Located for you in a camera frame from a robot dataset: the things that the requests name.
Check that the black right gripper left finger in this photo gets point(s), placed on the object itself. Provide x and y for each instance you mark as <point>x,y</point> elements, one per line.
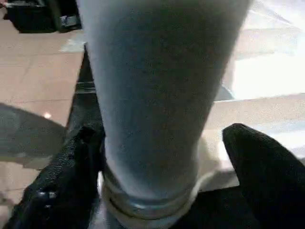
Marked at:
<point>62,191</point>

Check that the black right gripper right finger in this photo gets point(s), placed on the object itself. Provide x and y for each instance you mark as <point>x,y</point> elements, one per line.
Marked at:
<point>271,176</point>

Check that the white plastic table top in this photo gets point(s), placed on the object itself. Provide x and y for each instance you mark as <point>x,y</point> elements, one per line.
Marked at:
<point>267,71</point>

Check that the white plastic table leg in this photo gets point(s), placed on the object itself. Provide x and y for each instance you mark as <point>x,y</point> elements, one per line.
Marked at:
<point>157,95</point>

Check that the black work mat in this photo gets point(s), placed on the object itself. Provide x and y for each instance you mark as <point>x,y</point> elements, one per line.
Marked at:
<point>86,95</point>

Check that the black floor device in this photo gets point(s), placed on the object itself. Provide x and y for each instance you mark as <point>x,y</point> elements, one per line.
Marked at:
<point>43,14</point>

